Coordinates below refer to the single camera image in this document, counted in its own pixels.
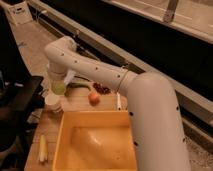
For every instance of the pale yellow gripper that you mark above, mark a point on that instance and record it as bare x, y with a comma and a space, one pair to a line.
57, 80

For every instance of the green cup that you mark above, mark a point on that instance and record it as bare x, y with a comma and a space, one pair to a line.
58, 88

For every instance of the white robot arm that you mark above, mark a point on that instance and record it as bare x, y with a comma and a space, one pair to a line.
153, 107

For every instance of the white paper funnel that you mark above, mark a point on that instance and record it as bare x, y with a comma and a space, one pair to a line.
70, 75

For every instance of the green cucumber toy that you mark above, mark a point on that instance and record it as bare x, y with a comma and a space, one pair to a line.
78, 85

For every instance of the white cup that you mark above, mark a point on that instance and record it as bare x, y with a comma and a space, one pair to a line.
52, 102

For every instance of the dark red grapes toy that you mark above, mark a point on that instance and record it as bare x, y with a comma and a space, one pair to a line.
101, 89

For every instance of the yellow plastic bin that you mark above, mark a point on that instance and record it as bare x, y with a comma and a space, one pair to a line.
94, 141

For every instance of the white box with label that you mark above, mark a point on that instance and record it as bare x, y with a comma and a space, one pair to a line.
19, 13

